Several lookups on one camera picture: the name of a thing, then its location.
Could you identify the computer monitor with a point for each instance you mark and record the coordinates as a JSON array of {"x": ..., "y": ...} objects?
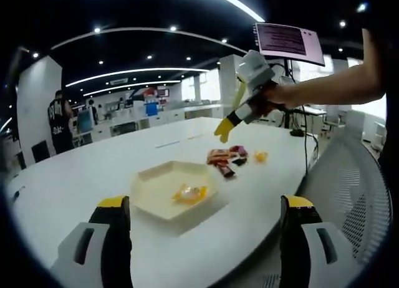
[{"x": 286, "y": 40}]

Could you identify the orange food packet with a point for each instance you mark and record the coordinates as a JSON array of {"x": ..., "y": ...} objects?
[{"x": 218, "y": 155}]

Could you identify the light blue screen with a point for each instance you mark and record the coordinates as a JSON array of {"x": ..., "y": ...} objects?
[{"x": 85, "y": 121}]

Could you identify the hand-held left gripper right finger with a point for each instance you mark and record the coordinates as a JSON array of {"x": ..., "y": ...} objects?
[{"x": 297, "y": 238}]

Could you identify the person's dark shirt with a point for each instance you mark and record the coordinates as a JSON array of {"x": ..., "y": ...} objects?
[{"x": 386, "y": 144}]

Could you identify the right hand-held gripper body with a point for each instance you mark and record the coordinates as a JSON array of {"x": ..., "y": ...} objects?
[{"x": 257, "y": 71}]

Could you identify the dark red food packet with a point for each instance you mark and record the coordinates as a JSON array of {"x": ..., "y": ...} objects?
[{"x": 239, "y": 149}]

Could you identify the blue box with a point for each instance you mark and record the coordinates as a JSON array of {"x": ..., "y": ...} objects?
[{"x": 151, "y": 109}]

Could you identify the white mesh office chair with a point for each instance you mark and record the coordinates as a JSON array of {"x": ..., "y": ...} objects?
[{"x": 352, "y": 182}]

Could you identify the black monitor stand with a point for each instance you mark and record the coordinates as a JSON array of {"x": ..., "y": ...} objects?
[{"x": 285, "y": 119}]

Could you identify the cream food tongs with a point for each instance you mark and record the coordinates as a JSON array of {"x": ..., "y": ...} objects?
[{"x": 238, "y": 96}]

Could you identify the curved ceiling light strip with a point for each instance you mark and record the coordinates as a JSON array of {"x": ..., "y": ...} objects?
[{"x": 260, "y": 16}]

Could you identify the cream hexagonal container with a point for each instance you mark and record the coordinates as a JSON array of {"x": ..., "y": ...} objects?
[{"x": 156, "y": 194}]

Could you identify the black chair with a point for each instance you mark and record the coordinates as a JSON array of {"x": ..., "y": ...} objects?
[
  {"x": 40, "y": 151},
  {"x": 22, "y": 160}
]

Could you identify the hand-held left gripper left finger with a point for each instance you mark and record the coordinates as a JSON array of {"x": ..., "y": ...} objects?
[{"x": 109, "y": 232}]

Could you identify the person's right hand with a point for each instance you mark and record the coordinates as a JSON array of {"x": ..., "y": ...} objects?
[{"x": 274, "y": 98}]

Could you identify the small black device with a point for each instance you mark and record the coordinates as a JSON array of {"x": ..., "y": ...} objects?
[{"x": 296, "y": 133}]

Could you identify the white counter desks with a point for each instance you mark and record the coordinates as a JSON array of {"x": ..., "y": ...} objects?
[{"x": 174, "y": 115}]

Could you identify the red blue wall sign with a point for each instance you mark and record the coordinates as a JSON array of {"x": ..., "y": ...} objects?
[{"x": 149, "y": 93}]

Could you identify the yellow food packet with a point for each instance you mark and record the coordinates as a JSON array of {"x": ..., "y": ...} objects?
[
  {"x": 188, "y": 194},
  {"x": 261, "y": 157}
]

